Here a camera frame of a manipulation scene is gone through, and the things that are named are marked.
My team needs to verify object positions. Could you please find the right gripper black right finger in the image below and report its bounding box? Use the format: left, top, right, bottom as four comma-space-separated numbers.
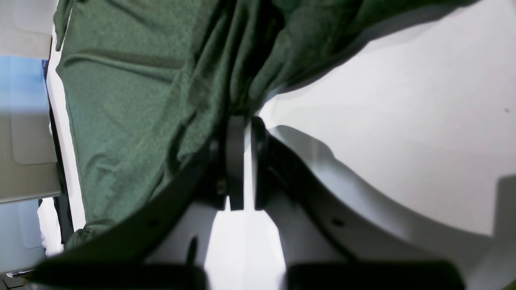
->
251, 117, 496, 290

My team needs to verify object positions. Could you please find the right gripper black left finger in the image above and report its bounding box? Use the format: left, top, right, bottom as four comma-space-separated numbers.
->
26, 116, 246, 290

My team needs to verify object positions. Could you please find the dark green long-sleeve shirt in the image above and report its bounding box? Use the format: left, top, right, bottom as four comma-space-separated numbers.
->
54, 0, 470, 250

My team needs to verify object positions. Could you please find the beige plastic bin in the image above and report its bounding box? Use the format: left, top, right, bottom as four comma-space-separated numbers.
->
0, 0, 61, 275

